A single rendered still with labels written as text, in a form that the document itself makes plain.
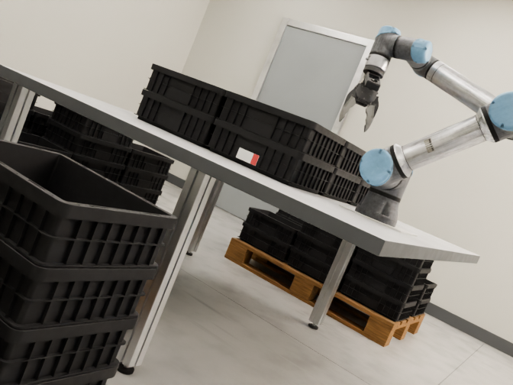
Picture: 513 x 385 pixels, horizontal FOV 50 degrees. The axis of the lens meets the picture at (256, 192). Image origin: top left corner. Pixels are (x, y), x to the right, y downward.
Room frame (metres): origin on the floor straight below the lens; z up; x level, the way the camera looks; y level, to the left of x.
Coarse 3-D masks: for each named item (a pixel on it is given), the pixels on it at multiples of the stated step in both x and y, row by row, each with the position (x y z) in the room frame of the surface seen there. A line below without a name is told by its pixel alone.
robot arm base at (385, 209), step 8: (368, 192) 1.92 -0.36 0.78; (376, 192) 1.89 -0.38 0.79; (384, 192) 1.88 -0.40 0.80; (368, 200) 1.89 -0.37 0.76; (376, 200) 1.88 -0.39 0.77; (384, 200) 1.87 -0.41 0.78; (392, 200) 1.88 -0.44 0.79; (400, 200) 1.91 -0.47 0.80; (360, 208) 1.89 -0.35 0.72; (368, 208) 1.87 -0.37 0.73; (376, 208) 1.86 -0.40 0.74; (384, 208) 1.87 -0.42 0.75; (392, 208) 1.88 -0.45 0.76; (368, 216) 1.86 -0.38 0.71; (376, 216) 1.86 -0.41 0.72; (384, 216) 1.86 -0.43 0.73; (392, 216) 1.87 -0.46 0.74; (392, 224) 1.88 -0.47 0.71
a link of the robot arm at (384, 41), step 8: (384, 32) 1.88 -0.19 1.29; (392, 32) 1.87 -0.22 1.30; (400, 32) 1.89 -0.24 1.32; (376, 40) 1.89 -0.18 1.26; (384, 40) 1.87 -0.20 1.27; (392, 40) 1.85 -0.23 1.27; (376, 48) 1.87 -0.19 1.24; (384, 48) 1.86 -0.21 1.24; (392, 48) 1.85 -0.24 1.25; (384, 56) 1.86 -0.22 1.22; (392, 56) 1.87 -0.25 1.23
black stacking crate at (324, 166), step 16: (224, 128) 1.99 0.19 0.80; (240, 128) 1.96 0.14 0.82; (208, 144) 2.03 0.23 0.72; (224, 144) 1.99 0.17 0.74; (240, 144) 1.96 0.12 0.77; (256, 144) 1.93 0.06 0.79; (272, 144) 1.88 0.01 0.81; (240, 160) 1.93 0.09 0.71; (272, 160) 1.88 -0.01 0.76; (288, 160) 1.85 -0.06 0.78; (304, 160) 1.85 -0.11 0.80; (272, 176) 1.88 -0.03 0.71; (288, 176) 1.84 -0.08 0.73; (304, 176) 1.90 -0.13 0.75; (320, 176) 2.02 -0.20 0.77
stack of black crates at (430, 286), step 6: (426, 282) 3.71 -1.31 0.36; (432, 282) 3.69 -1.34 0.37; (426, 288) 3.44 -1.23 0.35; (432, 288) 3.60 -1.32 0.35; (420, 294) 3.45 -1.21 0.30; (426, 294) 3.51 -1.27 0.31; (420, 300) 3.44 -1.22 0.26; (426, 300) 3.56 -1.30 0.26; (414, 306) 3.45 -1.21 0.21; (420, 306) 3.51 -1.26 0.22; (426, 306) 3.68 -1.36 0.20; (414, 312) 3.45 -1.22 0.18; (420, 312) 3.57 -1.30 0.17
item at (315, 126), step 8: (232, 96) 2.00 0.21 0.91; (240, 96) 1.99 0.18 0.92; (248, 104) 1.96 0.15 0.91; (256, 104) 1.95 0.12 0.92; (264, 104) 1.93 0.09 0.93; (272, 112) 1.91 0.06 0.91; (280, 112) 1.89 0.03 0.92; (288, 112) 1.88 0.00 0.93; (296, 120) 1.86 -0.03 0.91; (304, 120) 1.84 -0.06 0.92; (312, 128) 1.83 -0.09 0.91; (320, 128) 1.86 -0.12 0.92; (328, 136) 1.93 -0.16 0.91; (336, 136) 1.98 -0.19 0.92
